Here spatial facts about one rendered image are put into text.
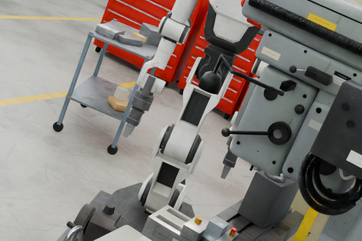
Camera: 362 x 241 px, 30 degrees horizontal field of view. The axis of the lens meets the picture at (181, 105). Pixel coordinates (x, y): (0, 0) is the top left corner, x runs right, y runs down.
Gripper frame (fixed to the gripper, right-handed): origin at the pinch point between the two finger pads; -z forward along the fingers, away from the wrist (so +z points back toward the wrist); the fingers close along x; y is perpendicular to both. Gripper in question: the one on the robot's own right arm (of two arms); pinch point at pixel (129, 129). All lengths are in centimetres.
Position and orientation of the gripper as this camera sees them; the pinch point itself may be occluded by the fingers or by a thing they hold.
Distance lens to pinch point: 304.7
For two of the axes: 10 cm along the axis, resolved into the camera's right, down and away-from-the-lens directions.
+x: -0.5, 0.5, -10.0
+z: 4.1, -9.1, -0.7
